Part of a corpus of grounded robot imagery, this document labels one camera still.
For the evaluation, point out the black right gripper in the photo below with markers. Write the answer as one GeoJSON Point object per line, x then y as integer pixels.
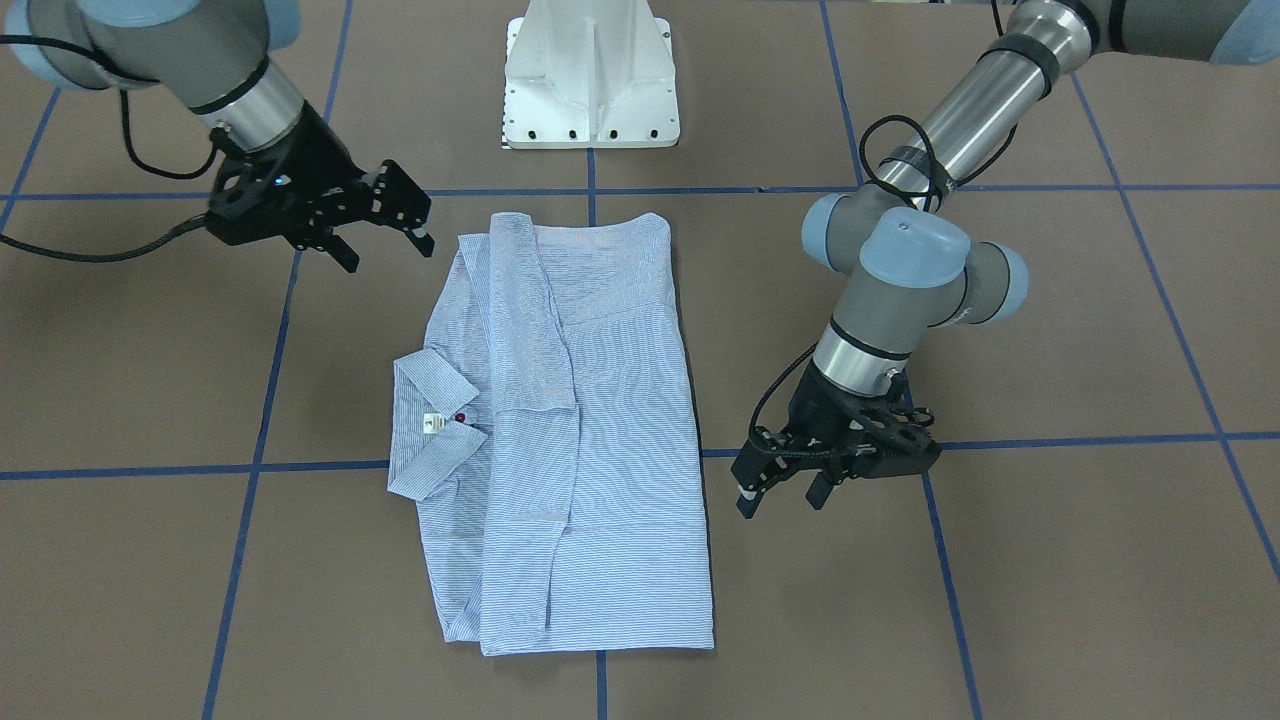
{"type": "Point", "coordinates": [318, 150]}

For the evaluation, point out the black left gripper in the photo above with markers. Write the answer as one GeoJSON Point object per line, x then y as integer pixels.
{"type": "Point", "coordinates": [818, 405]}

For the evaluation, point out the light blue striped shirt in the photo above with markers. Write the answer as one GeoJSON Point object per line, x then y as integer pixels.
{"type": "Point", "coordinates": [546, 434]}

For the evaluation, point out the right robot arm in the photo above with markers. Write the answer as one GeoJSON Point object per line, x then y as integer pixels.
{"type": "Point", "coordinates": [214, 57]}

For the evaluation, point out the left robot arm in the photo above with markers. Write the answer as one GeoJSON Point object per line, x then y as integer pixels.
{"type": "Point", "coordinates": [909, 270]}

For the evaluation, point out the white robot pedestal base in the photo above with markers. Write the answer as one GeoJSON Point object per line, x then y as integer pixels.
{"type": "Point", "coordinates": [589, 75]}

